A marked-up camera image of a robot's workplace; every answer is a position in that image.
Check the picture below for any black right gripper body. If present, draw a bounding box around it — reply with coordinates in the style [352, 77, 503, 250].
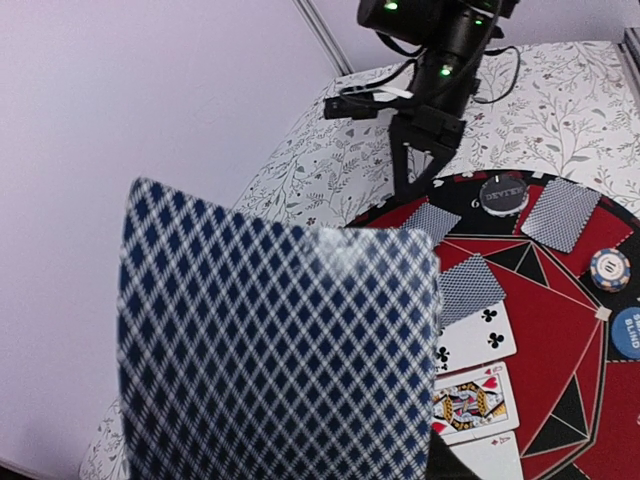
[355, 1, 517, 149]

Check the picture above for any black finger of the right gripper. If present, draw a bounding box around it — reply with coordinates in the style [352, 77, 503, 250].
[389, 127, 435, 200]

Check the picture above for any dealt card seat eight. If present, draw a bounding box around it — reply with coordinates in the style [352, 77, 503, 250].
[401, 203, 462, 246]

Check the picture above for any clear dealer button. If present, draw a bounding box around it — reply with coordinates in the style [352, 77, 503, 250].
[479, 174, 529, 218]

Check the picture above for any face down community card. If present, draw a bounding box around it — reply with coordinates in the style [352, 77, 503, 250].
[439, 254, 506, 328]

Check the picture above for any dealt card seat ten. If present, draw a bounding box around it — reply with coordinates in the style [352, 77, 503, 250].
[521, 178, 601, 253]

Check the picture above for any three of clubs card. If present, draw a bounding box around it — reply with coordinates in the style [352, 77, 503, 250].
[435, 301, 517, 375]

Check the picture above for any blue white chip stack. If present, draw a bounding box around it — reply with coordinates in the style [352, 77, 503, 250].
[589, 248, 631, 293]

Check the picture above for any blue card deck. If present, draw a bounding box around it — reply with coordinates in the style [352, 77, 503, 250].
[117, 178, 441, 479]

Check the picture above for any queen of hearts card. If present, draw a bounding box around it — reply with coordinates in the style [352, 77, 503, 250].
[432, 362, 520, 445]

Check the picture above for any blue small blind button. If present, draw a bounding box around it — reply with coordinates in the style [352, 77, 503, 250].
[611, 307, 640, 360]

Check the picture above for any ace of diamonds card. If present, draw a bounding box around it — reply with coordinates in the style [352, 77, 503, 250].
[451, 431, 524, 480]

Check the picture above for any round red black poker mat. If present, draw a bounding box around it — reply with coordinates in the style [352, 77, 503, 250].
[355, 170, 639, 479]

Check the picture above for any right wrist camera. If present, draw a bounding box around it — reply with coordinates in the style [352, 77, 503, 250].
[323, 89, 416, 120]

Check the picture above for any right aluminium corner post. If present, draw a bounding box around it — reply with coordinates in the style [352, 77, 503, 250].
[292, 0, 354, 76]

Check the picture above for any front aluminium rail frame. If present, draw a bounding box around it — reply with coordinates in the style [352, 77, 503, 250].
[617, 27, 640, 95]

